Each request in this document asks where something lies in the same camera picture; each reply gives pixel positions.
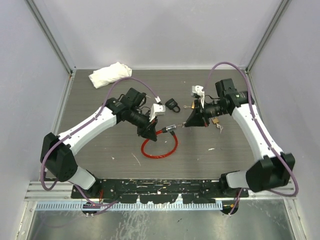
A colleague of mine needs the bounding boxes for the black padlock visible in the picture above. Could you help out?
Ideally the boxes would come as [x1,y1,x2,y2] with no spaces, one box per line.
[165,98,181,113]

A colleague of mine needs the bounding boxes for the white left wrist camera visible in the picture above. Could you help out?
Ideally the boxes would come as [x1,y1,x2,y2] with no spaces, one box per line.
[149,103,166,122]

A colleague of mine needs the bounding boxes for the small silver keys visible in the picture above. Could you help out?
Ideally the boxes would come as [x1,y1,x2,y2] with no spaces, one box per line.
[216,123,223,133]

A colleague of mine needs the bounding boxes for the aluminium frame rail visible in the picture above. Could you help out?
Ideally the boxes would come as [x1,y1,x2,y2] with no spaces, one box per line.
[24,181,73,201]

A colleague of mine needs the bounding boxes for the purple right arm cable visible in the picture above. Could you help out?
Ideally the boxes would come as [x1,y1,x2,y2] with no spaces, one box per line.
[203,62,300,197]

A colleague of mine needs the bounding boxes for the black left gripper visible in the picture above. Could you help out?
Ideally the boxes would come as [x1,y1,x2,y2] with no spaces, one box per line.
[127,107,158,140]

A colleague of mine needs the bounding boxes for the white cloth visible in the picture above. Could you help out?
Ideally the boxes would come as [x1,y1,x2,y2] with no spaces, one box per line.
[88,62,133,89]

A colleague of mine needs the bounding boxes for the red cable lock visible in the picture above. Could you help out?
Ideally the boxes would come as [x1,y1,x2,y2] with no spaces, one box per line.
[140,125,179,160]

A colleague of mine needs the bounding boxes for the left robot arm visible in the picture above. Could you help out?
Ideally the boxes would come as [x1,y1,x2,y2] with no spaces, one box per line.
[40,88,166,198]

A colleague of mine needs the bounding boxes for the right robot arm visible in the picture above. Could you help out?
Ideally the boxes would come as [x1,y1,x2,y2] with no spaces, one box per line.
[183,78,295,197]

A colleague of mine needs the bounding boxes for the blue slotted cable duct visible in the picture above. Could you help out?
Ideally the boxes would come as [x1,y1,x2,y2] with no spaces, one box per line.
[35,200,223,211]

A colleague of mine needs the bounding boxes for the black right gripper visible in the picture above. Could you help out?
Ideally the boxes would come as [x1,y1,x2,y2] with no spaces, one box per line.
[185,98,229,128]

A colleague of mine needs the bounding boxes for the small brass padlock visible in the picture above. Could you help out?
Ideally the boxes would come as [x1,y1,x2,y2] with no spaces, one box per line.
[211,117,220,125]

